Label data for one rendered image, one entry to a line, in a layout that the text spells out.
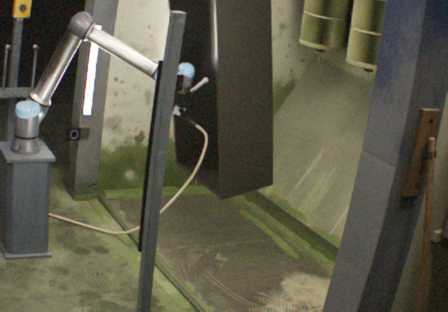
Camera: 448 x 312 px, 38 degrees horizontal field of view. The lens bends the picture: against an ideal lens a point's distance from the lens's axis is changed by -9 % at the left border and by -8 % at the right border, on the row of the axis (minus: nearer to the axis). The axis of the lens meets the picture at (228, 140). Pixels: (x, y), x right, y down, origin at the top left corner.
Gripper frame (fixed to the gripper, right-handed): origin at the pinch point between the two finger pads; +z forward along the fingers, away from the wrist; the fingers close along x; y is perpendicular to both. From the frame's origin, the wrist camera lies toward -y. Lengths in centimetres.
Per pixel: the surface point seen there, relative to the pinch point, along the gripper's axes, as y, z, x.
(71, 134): -67, 57, -18
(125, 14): -77, -9, 41
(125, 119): -49, 58, 20
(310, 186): 79, 62, 65
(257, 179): 59, 18, 6
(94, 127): -60, 58, -1
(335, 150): 80, 43, 88
